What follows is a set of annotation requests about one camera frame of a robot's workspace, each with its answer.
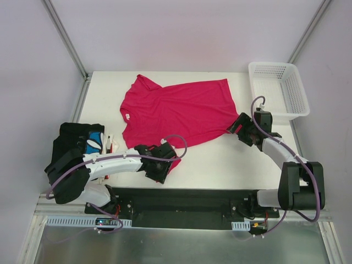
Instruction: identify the white perforated plastic basket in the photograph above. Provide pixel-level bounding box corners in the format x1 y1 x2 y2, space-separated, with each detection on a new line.
248 62 310 124

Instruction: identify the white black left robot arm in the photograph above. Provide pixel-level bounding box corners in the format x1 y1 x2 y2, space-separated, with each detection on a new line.
45 142 180 214

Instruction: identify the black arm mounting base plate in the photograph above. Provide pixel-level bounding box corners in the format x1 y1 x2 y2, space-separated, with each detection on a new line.
102 188 279 230

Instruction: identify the pink t shirt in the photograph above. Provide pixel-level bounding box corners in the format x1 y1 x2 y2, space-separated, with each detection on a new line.
119 74 240 175

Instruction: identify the aluminium frame rail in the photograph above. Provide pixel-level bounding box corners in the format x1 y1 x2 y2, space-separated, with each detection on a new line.
35 194 91 214

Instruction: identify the white red folded shirt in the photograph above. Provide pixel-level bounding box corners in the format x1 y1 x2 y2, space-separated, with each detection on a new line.
97 131 122 184

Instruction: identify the white slotted cable duct right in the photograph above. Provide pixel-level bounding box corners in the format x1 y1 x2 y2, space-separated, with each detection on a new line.
231 221 251 232

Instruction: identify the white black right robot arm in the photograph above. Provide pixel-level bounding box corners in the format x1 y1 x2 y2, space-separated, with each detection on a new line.
227 109 325 217

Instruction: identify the black folded t shirt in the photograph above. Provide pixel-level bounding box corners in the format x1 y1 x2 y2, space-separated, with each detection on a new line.
44 122 106 185

